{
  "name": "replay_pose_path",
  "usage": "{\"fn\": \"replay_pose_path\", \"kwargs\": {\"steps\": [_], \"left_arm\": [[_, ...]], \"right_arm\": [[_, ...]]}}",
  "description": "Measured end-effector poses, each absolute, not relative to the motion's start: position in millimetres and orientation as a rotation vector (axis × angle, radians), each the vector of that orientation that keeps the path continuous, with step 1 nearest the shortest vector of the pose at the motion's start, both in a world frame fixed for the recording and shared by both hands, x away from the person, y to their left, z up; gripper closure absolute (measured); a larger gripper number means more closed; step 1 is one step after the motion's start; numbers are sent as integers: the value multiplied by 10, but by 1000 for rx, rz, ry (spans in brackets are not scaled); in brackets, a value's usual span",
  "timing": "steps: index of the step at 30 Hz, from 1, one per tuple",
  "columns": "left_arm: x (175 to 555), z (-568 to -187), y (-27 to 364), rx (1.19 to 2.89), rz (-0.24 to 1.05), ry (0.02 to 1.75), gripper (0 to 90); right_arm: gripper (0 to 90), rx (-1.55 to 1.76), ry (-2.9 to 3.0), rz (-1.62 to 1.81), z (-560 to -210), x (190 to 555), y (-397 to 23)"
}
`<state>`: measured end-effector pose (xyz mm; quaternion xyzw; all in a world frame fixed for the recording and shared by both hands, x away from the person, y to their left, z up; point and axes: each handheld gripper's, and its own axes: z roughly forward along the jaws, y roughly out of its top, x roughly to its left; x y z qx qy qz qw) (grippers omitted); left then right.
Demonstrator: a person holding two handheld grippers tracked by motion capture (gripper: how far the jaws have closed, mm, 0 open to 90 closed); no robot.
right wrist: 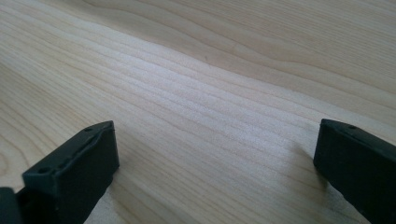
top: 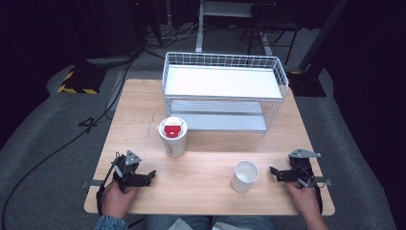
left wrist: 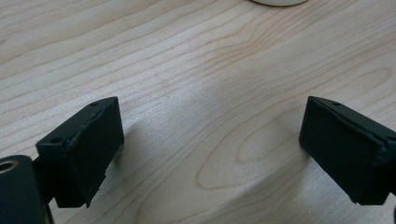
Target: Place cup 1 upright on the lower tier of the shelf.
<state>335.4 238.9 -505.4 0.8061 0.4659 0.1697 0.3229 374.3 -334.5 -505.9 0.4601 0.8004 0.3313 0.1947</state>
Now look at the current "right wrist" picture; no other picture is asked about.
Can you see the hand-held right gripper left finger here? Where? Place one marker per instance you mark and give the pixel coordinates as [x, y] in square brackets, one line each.
[77, 168]

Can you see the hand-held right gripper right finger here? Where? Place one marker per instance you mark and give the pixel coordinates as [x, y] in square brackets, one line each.
[361, 165]

